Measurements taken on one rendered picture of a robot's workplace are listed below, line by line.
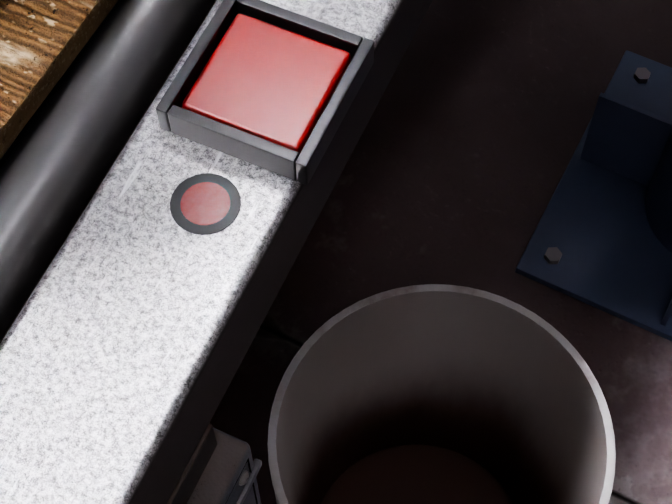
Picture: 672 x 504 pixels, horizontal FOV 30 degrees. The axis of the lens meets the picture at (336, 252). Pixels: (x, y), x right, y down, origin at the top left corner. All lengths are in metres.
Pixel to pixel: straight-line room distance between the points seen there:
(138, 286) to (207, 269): 0.03
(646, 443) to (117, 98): 1.03
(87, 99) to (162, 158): 0.05
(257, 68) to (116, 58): 0.07
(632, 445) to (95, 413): 1.06
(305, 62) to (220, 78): 0.04
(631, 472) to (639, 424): 0.06
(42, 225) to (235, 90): 0.11
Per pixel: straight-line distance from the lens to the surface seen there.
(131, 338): 0.54
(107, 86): 0.61
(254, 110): 0.58
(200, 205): 0.57
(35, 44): 0.60
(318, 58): 0.59
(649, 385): 1.56
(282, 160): 0.56
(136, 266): 0.56
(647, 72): 1.76
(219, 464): 0.61
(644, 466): 1.52
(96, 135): 0.60
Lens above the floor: 1.40
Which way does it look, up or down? 62 degrees down
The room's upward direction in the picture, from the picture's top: 1 degrees counter-clockwise
